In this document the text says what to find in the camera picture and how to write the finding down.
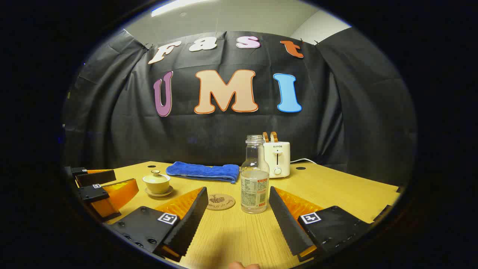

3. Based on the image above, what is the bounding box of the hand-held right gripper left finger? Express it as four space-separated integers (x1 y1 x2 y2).
108 187 209 262

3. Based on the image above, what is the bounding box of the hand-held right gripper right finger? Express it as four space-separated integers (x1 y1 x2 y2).
269 186 372 262

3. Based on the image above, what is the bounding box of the round cork coaster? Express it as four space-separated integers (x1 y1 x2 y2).
206 194 236 211

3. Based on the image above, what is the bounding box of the cream teacup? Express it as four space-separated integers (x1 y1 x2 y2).
142 175 171 194

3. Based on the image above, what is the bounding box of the cream teacup lid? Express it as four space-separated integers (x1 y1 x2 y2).
144 170 169 183

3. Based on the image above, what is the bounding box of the clear glass water bottle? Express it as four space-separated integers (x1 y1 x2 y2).
240 135 270 214

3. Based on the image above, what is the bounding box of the cream saucer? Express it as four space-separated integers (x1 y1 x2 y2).
145 186 174 197

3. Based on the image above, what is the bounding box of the blue folded towel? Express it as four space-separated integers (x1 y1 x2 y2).
166 161 240 184

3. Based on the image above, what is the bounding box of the white toaster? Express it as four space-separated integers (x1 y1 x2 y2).
259 141 291 179

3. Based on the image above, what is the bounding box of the black backdrop cloth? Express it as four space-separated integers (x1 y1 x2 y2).
62 27 417 187

